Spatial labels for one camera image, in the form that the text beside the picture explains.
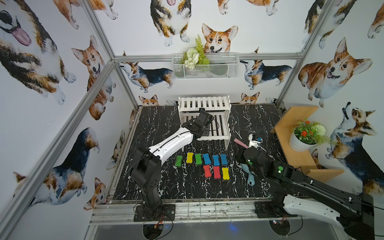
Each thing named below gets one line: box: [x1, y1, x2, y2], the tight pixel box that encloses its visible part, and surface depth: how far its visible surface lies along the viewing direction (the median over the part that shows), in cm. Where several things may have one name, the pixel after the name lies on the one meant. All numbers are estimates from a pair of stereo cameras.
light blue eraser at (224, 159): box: [220, 153, 228, 165], surface depth 92 cm
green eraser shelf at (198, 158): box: [195, 153, 203, 165], surface depth 92 cm
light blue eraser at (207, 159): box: [202, 153, 212, 165], surface depth 93 cm
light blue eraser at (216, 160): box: [212, 154, 220, 166], surface depth 92 cm
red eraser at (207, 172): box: [203, 165, 212, 178], surface depth 89 cm
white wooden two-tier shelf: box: [178, 95, 232, 150], surface depth 89 cm
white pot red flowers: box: [288, 119, 330, 152], surface depth 80 cm
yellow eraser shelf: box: [186, 152, 194, 164], surface depth 94 cm
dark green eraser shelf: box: [175, 155, 183, 167], surface depth 93 cm
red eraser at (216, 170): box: [213, 166, 221, 179], surface depth 88 cm
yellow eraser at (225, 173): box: [222, 167, 230, 180], surface depth 87 cm
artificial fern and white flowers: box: [179, 34, 210, 70], surface depth 82 cm
